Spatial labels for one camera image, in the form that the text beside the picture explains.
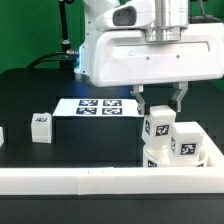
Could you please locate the white part at left edge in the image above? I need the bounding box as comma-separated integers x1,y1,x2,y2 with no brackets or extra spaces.
0,127,4,148

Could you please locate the white fence bar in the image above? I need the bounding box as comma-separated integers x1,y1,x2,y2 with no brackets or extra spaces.
0,168,224,195
202,134,224,167

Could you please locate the black cable with connector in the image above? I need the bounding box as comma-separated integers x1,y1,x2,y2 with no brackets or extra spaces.
26,0,81,70

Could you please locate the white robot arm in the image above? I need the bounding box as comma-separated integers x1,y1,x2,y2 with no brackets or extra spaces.
75,0,224,115

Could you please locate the white right fence bar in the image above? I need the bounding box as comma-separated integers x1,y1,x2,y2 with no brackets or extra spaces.
202,134,224,167

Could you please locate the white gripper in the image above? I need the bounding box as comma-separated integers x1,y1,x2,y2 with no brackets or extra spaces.
87,0,224,116

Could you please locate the white front fence bar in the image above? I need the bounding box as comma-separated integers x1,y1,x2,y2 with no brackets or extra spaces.
0,168,224,195

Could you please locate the white sheet with markers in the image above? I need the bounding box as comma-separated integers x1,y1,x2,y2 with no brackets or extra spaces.
53,99,140,117

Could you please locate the white round stool seat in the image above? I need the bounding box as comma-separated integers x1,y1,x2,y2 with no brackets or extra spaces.
143,143,208,168

